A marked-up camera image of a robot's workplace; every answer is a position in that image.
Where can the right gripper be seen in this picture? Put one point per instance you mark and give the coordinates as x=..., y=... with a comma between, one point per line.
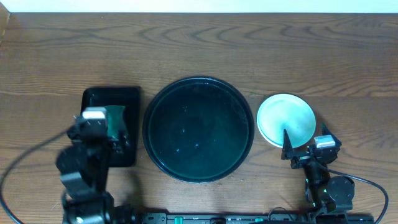
x=301, y=157

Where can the green scouring sponge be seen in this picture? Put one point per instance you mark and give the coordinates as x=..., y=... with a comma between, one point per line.
x=115, y=117

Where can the black rectangular tray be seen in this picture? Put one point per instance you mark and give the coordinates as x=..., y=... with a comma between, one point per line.
x=128, y=96

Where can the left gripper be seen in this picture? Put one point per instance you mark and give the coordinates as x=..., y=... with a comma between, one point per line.
x=116, y=142

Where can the mint green plate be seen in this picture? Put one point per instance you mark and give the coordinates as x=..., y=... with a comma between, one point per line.
x=286, y=112

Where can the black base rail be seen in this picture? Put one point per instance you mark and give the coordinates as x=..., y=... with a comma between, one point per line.
x=277, y=215

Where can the brown side panel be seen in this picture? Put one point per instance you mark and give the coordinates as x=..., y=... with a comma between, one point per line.
x=4, y=19

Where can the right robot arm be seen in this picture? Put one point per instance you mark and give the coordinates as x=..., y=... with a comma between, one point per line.
x=331, y=197

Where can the round black tray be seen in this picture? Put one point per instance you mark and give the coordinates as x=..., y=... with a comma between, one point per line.
x=198, y=129

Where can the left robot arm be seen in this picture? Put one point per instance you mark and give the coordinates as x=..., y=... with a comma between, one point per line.
x=84, y=170

